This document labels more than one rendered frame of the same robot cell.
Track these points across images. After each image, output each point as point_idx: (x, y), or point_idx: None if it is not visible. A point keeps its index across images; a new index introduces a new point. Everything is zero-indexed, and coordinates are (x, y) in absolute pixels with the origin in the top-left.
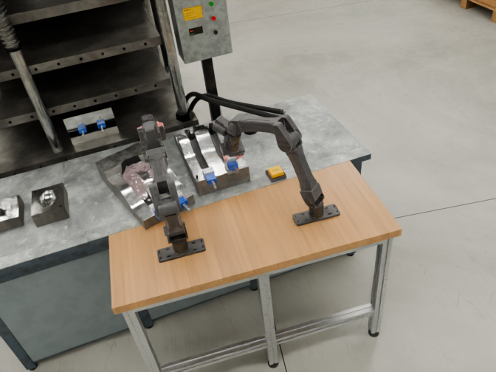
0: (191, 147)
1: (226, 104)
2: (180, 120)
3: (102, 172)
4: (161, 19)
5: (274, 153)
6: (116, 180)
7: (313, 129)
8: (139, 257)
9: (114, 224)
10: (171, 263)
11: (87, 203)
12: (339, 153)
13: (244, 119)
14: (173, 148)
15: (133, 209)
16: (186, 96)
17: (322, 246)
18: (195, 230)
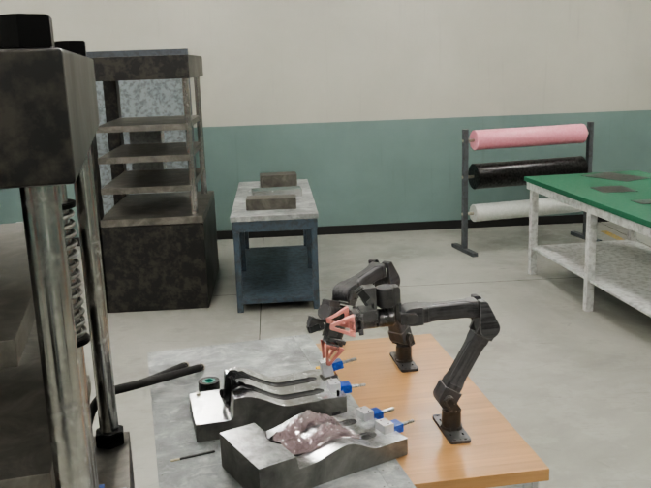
0: (266, 395)
1: (159, 377)
2: (119, 443)
3: (287, 465)
4: (100, 261)
5: (275, 376)
6: (307, 460)
7: (238, 355)
8: (460, 456)
9: (388, 480)
10: (473, 435)
11: None
12: (298, 347)
13: (356, 280)
14: (210, 443)
15: (380, 447)
16: (94, 406)
17: (450, 362)
18: (415, 422)
